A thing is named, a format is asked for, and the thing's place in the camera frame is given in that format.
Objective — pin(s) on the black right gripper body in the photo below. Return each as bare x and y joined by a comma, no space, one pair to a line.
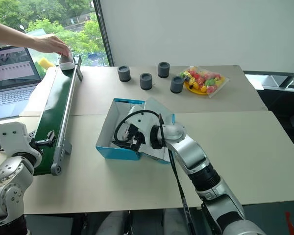
135,137

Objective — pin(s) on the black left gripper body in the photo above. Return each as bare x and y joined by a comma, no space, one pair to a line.
40,142

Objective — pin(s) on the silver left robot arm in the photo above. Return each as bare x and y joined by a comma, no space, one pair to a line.
9,176

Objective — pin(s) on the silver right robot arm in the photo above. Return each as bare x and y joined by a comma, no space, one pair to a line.
205,171

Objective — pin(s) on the person's bare forearm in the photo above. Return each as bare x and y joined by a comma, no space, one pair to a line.
12,36

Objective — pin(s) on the blue and white shoebox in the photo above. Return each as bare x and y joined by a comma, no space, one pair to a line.
112,117

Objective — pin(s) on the person's bare hand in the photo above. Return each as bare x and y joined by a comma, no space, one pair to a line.
51,44

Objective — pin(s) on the green conveyor belt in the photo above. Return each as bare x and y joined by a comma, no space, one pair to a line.
55,115

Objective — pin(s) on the dark grey cylinder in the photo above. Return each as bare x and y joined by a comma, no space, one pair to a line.
146,81
164,70
124,74
177,85

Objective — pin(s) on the green sponge block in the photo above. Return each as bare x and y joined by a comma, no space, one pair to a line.
40,71

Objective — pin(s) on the yellow sponge block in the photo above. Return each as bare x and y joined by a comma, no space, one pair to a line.
46,63

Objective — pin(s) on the silver open laptop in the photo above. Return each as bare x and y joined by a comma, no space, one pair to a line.
9,73

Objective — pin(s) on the yellow plate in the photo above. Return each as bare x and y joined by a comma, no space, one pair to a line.
194,90

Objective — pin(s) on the bag of colourful toy fruit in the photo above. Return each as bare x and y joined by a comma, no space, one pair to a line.
205,79

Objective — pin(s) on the dark side table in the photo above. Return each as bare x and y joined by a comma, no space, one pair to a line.
279,102

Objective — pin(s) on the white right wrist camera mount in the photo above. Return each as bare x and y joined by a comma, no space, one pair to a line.
143,121

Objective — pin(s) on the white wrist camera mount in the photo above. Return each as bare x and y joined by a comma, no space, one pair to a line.
143,121
12,139

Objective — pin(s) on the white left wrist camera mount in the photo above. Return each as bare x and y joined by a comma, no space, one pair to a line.
12,139

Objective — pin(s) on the dark window frame post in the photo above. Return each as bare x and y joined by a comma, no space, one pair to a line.
103,31

